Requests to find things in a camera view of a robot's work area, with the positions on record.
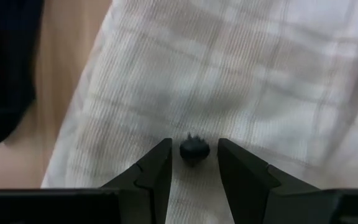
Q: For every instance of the navy blue cloth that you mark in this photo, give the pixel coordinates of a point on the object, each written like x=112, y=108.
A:
x=5, y=77

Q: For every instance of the white plaid dish towel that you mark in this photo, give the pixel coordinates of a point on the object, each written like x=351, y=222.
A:
x=228, y=77

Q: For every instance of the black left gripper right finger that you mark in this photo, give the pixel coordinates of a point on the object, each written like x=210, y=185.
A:
x=275, y=205

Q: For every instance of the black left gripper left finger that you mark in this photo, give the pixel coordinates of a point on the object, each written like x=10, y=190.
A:
x=120, y=205

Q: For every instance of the black toy blackberry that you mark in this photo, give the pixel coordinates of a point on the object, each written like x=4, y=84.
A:
x=194, y=151

